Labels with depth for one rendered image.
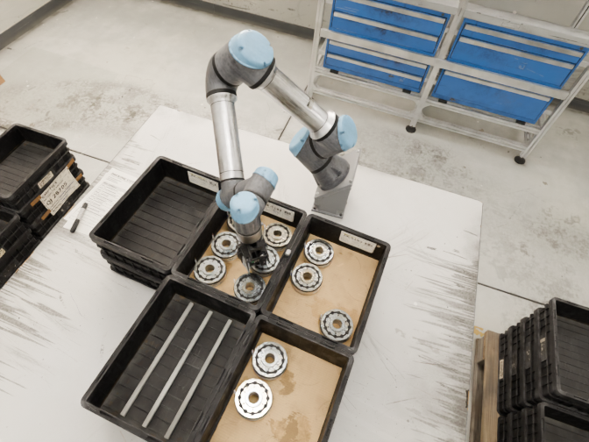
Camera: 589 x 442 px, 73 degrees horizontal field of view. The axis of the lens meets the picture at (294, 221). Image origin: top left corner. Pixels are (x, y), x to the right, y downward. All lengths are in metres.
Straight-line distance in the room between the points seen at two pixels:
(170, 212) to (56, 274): 0.45
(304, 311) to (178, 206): 0.61
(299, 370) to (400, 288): 0.54
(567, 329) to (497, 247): 0.87
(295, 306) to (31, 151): 1.64
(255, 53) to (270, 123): 1.89
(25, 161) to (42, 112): 1.13
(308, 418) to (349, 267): 0.50
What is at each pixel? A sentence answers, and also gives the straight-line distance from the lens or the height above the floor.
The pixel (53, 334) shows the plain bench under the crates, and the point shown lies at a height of 0.70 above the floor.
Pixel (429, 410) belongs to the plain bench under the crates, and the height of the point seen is 0.70.
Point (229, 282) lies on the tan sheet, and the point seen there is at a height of 0.83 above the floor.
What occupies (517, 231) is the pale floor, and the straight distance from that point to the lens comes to 2.95.
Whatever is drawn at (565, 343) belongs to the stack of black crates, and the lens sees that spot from 2.04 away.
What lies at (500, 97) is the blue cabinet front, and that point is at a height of 0.45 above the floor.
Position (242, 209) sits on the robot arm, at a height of 1.21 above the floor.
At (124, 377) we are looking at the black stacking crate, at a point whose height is 0.83.
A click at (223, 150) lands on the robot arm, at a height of 1.15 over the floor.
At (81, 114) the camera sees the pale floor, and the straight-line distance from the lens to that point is 3.35.
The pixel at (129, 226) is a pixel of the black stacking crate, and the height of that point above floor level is 0.83.
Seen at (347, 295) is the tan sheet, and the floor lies 0.83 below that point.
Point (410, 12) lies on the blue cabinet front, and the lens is 2.80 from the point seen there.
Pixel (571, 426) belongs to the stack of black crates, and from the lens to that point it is 2.06.
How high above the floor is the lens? 2.02
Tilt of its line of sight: 55 degrees down
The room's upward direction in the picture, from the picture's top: 8 degrees clockwise
